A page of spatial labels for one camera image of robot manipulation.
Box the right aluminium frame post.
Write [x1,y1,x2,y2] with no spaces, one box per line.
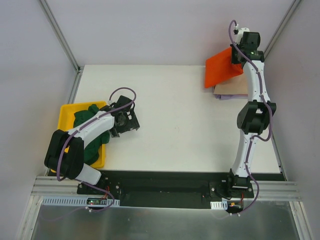
[264,0,303,62]

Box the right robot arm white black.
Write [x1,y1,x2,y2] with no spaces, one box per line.
[225,27,277,199]

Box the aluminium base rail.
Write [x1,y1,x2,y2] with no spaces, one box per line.
[31,176,302,202]

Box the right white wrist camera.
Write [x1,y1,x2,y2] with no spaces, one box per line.
[233,24,250,45]

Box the left aluminium frame post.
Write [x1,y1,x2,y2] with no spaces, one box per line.
[37,0,82,74]

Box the folded lavender t-shirt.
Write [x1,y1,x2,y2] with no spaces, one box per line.
[213,94,248,101]

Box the left white cable duct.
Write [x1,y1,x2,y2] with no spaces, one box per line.
[42,196,120,208]

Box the white cable duct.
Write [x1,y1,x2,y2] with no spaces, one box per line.
[210,201,228,210]
[42,196,120,208]

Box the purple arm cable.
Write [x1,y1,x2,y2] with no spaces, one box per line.
[228,19,274,218]
[56,87,137,213]

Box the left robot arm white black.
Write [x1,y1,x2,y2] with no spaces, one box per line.
[44,95,140,195]

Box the green t-shirt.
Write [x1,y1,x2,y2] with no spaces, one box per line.
[73,103,111,169]

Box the yellow plastic bin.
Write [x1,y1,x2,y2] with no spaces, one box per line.
[44,101,107,179]

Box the folded tan t-shirt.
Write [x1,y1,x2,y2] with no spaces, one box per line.
[213,73,248,95]

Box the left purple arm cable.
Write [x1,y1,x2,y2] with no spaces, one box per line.
[56,87,137,213]

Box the right white cable duct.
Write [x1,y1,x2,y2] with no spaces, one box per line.
[210,201,228,210]

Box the orange t-shirt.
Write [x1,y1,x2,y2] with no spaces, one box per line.
[204,46,244,89]

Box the aluminium frame post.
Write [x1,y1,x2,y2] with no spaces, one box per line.
[37,0,82,74]
[264,0,303,62]

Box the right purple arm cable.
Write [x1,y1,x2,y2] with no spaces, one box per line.
[228,19,274,218]

